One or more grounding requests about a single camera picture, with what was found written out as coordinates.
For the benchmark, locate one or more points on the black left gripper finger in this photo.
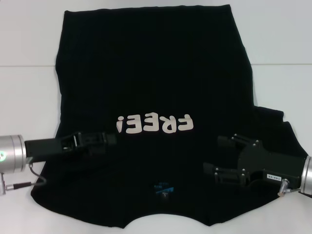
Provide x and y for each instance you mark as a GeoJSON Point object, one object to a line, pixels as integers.
{"type": "Point", "coordinates": [95, 150]}
{"type": "Point", "coordinates": [97, 137]}

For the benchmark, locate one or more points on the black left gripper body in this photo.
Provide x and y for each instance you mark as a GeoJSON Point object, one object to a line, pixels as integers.
{"type": "Point", "coordinates": [46, 146]}

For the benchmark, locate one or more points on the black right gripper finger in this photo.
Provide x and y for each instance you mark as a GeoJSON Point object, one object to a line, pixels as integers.
{"type": "Point", "coordinates": [231, 141]}
{"type": "Point", "coordinates": [219, 171]}

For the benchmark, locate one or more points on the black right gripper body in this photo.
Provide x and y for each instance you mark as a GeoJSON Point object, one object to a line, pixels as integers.
{"type": "Point", "coordinates": [268, 163]}

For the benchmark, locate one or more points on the black shirt with FREE print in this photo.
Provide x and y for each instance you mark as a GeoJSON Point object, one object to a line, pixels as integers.
{"type": "Point", "coordinates": [146, 73]}

